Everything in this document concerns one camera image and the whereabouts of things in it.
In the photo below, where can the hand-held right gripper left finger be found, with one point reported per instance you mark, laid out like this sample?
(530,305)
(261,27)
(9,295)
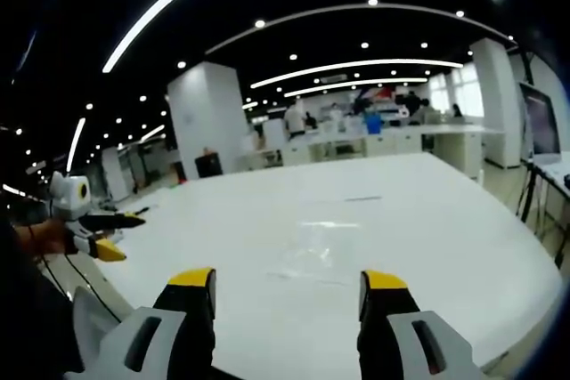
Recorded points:
(133,344)

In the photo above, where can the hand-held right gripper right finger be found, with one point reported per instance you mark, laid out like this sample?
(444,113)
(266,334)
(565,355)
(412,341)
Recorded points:
(427,353)

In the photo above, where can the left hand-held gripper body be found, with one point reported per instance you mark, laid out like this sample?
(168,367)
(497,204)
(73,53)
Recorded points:
(67,202)

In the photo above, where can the clear resealable plastic bag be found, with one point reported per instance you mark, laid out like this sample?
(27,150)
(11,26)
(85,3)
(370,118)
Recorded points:
(311,251)

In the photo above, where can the person's left hand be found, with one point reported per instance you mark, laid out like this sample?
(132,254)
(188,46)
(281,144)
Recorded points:
(44,237)

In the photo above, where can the person's dark clothing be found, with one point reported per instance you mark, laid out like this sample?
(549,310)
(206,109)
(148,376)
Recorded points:
(31,317)

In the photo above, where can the black box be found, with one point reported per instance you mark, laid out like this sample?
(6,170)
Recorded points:
(208,166)

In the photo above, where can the white square pillar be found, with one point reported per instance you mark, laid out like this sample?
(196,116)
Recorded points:
(207,117)
(494,99)

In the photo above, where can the side table with black legs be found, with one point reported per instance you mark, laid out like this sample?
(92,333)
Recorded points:
(545,188)

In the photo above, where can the long white counter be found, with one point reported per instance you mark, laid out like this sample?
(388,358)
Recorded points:
(378,144)

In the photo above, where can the blue container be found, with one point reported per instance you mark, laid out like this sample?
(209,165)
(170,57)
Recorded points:
(373,123)

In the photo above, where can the group of round ceiling spotlights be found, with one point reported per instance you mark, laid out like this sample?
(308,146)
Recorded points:
(293,57)

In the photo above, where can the computer monitor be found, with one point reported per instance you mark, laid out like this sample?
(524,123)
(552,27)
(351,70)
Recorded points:
(541,119)

